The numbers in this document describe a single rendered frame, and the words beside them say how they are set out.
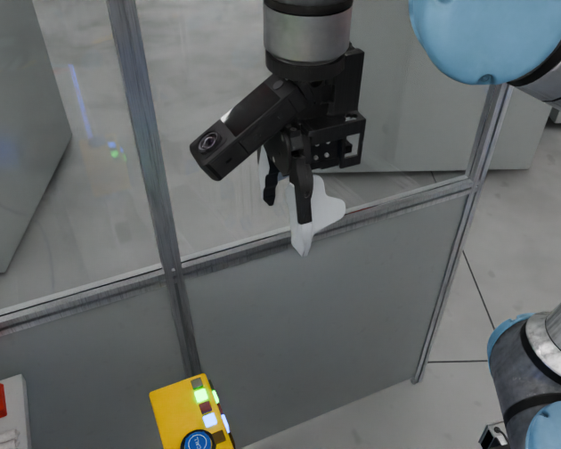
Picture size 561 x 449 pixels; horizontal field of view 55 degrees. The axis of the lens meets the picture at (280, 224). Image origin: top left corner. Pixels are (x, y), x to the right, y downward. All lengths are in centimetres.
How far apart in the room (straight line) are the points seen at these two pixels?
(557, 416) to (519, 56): 54
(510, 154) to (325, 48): 291
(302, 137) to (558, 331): 45
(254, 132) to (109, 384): 110
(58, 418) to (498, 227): 229
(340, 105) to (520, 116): 271
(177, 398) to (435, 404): 145
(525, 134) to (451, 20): 300
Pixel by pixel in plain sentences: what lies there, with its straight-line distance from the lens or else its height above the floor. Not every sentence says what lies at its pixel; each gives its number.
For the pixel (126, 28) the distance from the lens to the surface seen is 94.
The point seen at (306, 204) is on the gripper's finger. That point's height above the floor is 155.
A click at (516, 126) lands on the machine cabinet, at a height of 34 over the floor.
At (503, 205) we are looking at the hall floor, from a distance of 320.
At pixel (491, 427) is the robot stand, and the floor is 95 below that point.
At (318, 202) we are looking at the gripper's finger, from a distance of 55.
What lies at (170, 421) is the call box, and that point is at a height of 107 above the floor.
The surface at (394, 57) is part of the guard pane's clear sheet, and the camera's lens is 119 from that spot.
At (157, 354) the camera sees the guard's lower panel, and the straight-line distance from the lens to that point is 145.
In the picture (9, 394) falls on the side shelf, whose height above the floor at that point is 86.
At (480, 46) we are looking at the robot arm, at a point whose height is 176.
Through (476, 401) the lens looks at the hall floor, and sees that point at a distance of 230.
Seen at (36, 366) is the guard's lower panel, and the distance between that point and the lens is 139.
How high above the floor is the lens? 188
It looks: 42 degrees down
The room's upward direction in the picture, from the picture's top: straight up
